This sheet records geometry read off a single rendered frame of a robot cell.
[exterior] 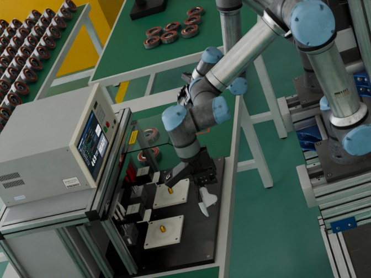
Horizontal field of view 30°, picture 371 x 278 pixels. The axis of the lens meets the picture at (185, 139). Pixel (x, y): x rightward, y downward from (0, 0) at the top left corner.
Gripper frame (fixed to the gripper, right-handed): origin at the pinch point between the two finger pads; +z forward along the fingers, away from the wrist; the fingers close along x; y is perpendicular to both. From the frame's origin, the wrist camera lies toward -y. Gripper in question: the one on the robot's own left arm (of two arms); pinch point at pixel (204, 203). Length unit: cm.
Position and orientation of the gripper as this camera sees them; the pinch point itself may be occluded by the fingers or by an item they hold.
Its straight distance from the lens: 220.8
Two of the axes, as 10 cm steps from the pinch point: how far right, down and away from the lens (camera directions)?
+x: -0.3, -5.3, 8.4
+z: 3.4, 7.9, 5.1
